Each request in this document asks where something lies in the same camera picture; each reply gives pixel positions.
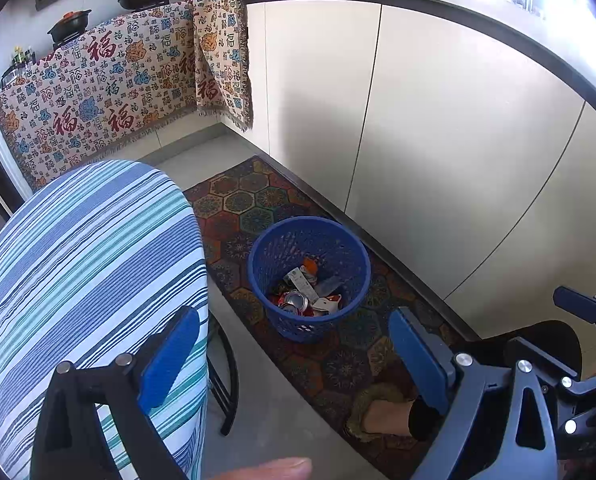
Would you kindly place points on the person's leg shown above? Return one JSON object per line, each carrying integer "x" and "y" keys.
{"x": 393, "y": 417}

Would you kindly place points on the patterned floor mat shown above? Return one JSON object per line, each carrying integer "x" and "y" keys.
{"x": 258, "y": 195}

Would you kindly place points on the black metal table leg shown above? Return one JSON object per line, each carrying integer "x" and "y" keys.
{"x": 227, "y": 370}

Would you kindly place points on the blue mesh waste basket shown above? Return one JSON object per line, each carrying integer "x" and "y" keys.
{"x": 278, "y": 315}

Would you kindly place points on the black clay pot orange lid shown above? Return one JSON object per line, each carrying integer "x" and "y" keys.
{"x": 70, "y": 25}

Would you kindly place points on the person's left hand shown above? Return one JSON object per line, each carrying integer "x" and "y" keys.
{"x": 273, "y": 470}

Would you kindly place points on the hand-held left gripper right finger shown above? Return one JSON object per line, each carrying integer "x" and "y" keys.
{"x": 418, "y": 360}

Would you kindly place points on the patterned slipper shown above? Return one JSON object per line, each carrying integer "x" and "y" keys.
{"x": 360, "y": 410}

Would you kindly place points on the condiment bottle rack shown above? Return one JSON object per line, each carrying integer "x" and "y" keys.
{"x": 17, "y": 67}

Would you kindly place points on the round table, striped cloth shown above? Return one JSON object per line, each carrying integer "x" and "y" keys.
{"x": 77, "y": 260}

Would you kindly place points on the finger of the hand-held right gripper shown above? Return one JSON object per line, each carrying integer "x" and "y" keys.
{"x": 548, "y": 362}
{"x": 578, "y": 302}

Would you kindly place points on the large printed cloth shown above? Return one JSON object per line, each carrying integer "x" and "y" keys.
{"x": 102, "y": 85}

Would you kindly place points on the green white milk carton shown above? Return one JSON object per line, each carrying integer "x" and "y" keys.
{"x": 300, "y": 282}

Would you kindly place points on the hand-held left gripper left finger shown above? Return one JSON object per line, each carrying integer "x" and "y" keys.
{"x": 167, "y": 355}

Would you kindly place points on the red white crumpled packet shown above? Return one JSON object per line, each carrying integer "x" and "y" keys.
{"x": 328, "y": 305}

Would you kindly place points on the small printed cloth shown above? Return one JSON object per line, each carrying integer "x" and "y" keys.
{"x": 222, "y": 60}

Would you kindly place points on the crushed silver can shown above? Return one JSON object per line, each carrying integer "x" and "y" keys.
{"x": 295, "y": 302}

